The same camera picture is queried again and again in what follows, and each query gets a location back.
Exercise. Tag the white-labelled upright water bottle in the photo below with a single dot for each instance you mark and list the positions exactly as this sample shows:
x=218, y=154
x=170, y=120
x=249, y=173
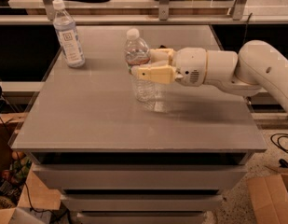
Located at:
x=67, y=34

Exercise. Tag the cardboard box right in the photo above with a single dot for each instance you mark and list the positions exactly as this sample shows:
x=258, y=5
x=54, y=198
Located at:
x=269, y=197

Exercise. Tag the clear plastic water bottle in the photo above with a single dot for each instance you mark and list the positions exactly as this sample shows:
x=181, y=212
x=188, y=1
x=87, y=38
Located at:
x=136, y=53

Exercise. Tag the cardboard box with groceries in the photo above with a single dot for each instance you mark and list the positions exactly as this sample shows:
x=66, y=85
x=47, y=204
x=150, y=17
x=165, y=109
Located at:
x=24, y=199

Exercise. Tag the grey drawer cabinet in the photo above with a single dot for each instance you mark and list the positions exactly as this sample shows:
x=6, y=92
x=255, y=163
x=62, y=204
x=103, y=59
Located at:
x=117, y=161

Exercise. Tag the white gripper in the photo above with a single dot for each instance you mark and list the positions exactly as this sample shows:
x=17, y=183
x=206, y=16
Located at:
x=190, y=65

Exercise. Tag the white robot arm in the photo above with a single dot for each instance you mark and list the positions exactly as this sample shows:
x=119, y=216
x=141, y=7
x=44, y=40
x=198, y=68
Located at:
x=256, y=66

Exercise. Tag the metal shelf rail frame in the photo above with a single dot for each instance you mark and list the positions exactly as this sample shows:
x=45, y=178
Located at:
x=140, y=11

